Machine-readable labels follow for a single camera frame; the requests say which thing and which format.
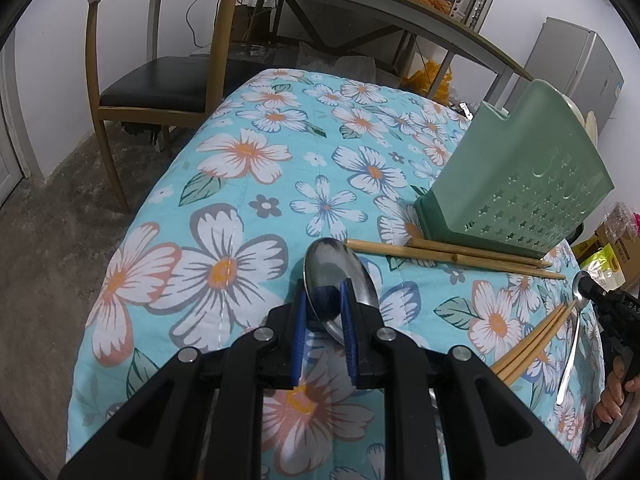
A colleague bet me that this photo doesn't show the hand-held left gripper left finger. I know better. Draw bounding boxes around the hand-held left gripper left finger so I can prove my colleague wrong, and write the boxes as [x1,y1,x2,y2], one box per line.
[59,291,308,480]

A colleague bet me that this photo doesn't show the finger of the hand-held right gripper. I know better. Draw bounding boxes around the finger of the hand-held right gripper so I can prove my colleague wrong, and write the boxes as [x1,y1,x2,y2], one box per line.
[577,275,613,306]

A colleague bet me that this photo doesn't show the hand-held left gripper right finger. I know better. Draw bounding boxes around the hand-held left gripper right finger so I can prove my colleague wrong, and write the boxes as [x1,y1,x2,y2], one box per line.
[340,281,587,480]

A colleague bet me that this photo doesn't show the large metal spoon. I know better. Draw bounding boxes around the large metal spoon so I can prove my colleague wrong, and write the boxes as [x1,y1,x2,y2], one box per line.
[302,237,382,347]

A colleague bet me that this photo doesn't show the small metal spoon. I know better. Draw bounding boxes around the small metal spoon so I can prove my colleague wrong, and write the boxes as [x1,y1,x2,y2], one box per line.
[555,270,595,406]

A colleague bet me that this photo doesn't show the green plastic utensil holder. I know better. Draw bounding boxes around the green plastic utensil holder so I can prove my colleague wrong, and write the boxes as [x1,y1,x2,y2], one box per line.
[413,79,616,260]

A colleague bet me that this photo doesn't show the person's right hand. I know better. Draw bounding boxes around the person's right hand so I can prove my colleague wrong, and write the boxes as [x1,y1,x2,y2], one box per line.
[593,357,640,423]

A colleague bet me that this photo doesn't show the yellow green package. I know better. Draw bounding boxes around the yellow green package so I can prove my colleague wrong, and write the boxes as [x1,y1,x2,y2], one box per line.
[575,242,632,293]

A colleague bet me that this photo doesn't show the cardboard box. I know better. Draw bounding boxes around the cardboard box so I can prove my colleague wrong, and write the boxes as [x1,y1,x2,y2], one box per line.
[595,222,640,281]

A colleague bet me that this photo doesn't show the clear plastic bag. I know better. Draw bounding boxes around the clear plastic bag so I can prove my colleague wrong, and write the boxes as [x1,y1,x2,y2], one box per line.
[605,202,636,238]

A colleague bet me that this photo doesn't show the blue floral tablecloth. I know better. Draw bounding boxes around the blue floral tablecloth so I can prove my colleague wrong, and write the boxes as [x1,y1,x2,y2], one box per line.
[65,67,608,480]

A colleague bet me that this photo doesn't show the silver refrigerator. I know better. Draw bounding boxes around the silver refrigerator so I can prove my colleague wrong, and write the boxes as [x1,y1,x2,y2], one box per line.
[505,16,626,136]

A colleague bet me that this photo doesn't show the yellow plastic bag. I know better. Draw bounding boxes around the yellow plastic bag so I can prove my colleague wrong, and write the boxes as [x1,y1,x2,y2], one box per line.
[404,57,457,102]

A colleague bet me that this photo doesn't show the white sack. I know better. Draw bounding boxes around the white sack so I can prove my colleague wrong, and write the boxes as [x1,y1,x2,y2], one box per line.
[297,42,377,82]

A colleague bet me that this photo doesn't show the wooden chair black seat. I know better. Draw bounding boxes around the wooden chair black seat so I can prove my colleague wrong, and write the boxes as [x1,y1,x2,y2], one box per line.
[85,0,277,213]

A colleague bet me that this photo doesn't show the perforated metal cylinder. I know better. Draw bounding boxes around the perforated metal cylinder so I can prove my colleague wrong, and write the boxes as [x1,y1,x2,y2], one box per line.
[457,0,496,37]

